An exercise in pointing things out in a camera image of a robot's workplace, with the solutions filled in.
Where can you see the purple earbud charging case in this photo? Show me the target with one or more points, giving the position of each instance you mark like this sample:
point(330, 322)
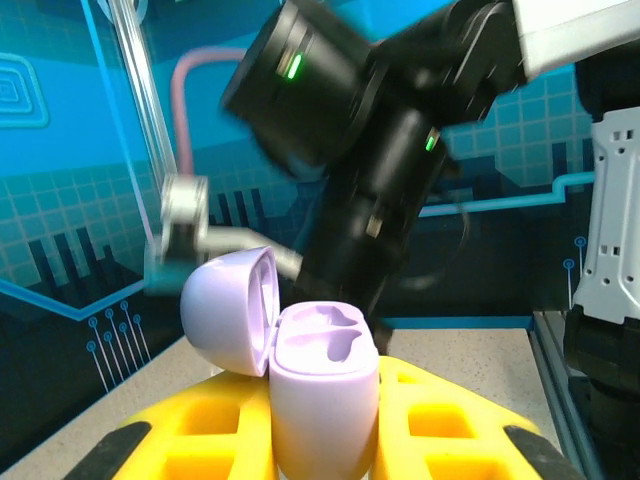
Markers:
point(325, 410)

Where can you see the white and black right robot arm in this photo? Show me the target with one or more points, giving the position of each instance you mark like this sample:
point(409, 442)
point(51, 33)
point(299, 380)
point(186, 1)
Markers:
point(610, 225)

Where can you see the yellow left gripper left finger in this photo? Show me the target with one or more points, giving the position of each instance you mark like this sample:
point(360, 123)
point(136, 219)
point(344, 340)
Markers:
point(210, 425)

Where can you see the aluminium frame post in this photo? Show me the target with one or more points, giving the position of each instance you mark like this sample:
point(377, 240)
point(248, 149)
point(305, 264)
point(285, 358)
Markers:
point(137, 75)

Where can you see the aluminium mounting rail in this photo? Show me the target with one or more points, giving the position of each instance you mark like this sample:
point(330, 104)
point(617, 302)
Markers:
point(550, 380)

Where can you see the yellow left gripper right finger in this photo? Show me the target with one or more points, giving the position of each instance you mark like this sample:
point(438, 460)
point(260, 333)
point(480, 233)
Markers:
point(440, 425)

